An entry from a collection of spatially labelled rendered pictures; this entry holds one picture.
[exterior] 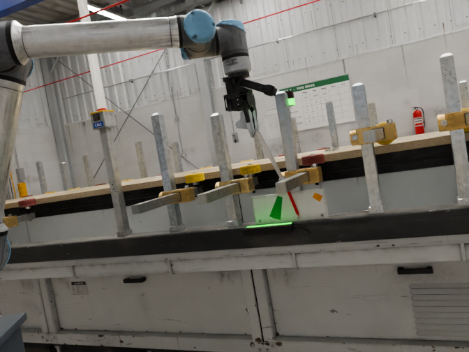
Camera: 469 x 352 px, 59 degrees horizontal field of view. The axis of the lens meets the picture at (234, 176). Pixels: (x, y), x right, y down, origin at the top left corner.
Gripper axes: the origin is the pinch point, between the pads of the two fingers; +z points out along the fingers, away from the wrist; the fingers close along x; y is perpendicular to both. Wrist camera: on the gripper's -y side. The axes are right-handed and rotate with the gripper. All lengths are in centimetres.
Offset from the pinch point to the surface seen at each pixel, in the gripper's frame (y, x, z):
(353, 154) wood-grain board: -26.6, -25.2, 13.0
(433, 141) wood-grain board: -53, -25, 13
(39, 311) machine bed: 152, -28, 73
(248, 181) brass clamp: 7.2, -6.0, 15.9
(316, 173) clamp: -17.1, -5.3, 16.3
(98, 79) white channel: 147, -104, -60
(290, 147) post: -9.7, -6.1, 6.5
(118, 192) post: 65, -7, 13
